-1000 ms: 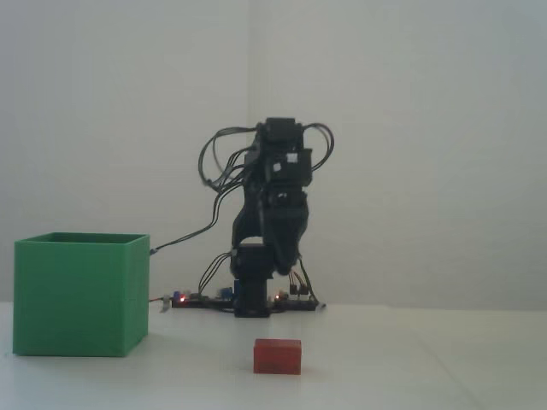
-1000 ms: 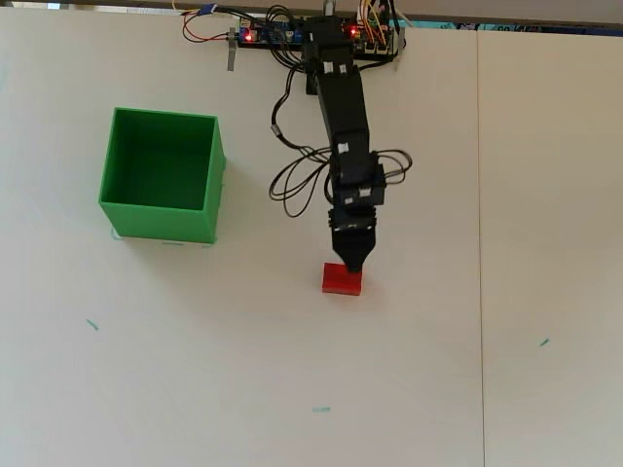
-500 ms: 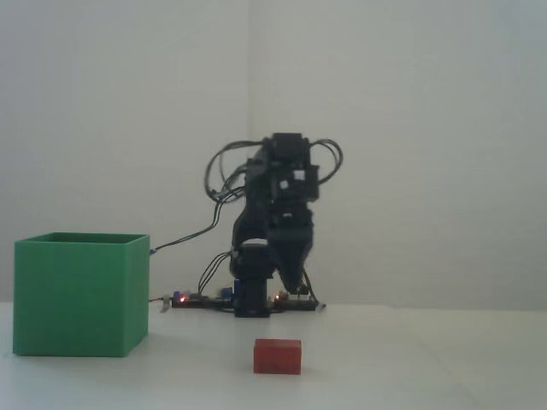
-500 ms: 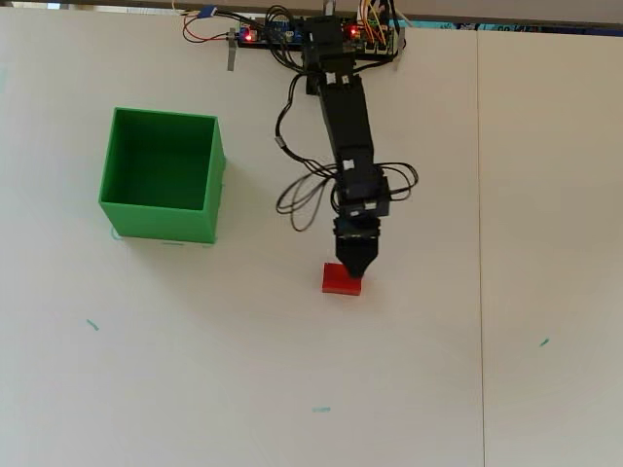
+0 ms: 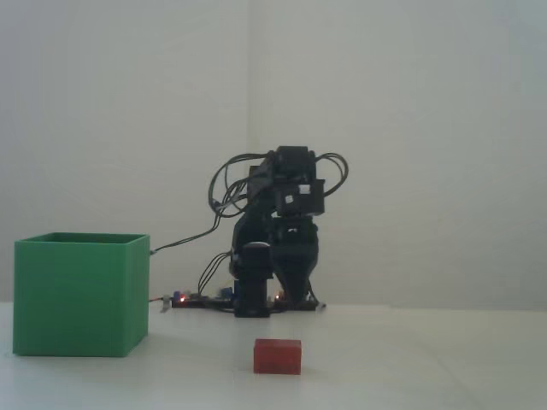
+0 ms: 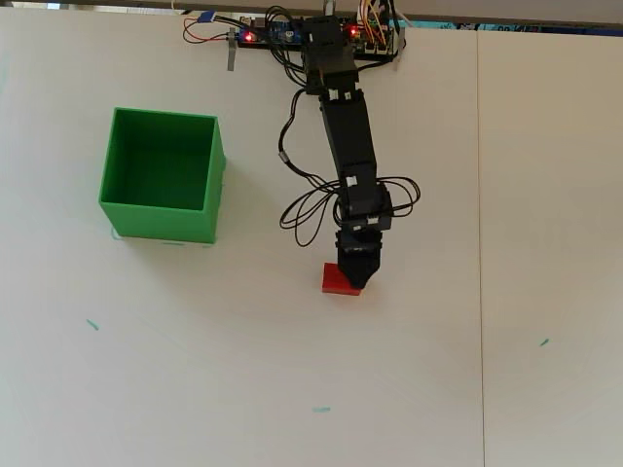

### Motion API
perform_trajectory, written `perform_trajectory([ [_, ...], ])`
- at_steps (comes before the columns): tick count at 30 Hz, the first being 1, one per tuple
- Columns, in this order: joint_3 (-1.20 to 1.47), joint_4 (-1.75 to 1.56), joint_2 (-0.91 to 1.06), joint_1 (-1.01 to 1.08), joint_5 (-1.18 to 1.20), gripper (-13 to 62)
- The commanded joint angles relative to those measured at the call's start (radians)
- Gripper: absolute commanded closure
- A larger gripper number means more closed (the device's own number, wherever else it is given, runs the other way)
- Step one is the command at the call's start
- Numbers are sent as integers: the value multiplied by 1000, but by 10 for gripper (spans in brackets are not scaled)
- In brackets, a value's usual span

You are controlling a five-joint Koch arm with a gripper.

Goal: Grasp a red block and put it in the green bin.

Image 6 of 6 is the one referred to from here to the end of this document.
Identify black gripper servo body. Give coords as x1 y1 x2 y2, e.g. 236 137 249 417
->
339 183 393 234

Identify yellow orange jumper wires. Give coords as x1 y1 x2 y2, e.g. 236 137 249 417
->
356 0 393 50

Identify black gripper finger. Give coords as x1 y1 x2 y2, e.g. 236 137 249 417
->
334 227 360 292
357 229 383 291

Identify red rectangular block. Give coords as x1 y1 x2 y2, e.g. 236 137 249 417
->
320 262 364 297

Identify blue connector with red wires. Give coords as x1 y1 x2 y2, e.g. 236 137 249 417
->
182 10 242 46

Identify blue electronics board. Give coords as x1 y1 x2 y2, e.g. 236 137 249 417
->
237 16 306 49

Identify electronics board with jumper sockets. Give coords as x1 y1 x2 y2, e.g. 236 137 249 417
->
348 18 394 55

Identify green square plastic bin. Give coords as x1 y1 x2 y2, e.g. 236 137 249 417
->
97 107 228 244

